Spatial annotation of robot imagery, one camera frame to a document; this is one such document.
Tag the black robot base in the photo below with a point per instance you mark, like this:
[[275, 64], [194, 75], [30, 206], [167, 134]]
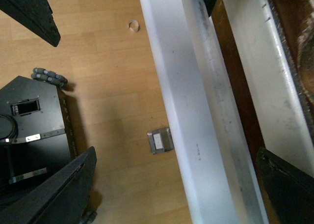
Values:
[[36, 136]]

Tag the grey omni wheel lower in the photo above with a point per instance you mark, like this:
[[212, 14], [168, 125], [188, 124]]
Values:
[[88, 217]]

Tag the clear tape loop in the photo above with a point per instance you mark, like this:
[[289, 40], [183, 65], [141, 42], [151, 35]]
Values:
[[134, 25]]

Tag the white drawer front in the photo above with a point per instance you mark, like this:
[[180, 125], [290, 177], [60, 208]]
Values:
[[218, 175]]

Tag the grey omni wheel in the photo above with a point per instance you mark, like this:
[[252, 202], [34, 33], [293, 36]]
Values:
[[88, 217], [50, 77]]

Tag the white cabinet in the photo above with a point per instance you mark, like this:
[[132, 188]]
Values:
[[282, 122]]

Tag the metal floor socket plate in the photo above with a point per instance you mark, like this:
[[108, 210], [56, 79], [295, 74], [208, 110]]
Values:
[[160, 140]]

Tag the right gripper black right-camera finger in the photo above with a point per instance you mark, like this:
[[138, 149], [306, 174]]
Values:
[[61, 199], [290, 190]]

